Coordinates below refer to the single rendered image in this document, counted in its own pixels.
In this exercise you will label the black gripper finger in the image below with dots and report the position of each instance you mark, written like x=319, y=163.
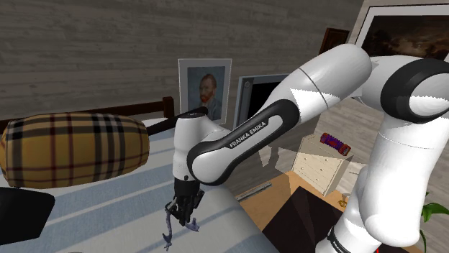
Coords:
x=175, y=208
x=186, y=216

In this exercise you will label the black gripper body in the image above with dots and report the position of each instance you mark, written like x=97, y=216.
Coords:
x=186, y=192

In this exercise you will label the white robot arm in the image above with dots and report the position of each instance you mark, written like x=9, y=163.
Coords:
x=386, y=182

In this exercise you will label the purple figure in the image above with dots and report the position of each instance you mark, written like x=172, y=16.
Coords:
x=168, y=229

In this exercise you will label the bed with striped blue cover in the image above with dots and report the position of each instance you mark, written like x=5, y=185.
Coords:
x=105, y=210

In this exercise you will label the framed portrait picture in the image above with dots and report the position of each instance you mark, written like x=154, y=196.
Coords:
x=206, y=91

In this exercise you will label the dark robot stand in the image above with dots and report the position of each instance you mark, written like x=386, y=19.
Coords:
x=301, y=224

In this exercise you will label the yellow plaid pillow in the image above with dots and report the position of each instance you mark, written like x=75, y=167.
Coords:
x=70, y=150

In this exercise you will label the grey framed black screen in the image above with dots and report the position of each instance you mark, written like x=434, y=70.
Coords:
x=258, y=94

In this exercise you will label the white chest of drawers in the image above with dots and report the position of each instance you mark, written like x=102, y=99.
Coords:
x=321, y=168

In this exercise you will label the black cushion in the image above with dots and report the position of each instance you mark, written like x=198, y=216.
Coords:
x=21, y=213

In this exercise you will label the red and purple box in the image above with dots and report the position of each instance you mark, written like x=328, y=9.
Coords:
x=335, y=143

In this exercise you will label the green plant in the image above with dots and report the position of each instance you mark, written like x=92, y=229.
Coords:
x=433, y=210

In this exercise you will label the large dark framed painting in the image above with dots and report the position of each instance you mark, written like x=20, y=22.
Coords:
x=407, y=33

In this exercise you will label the small dark brown wall picture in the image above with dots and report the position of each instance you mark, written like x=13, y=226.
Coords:
x=333, y=40

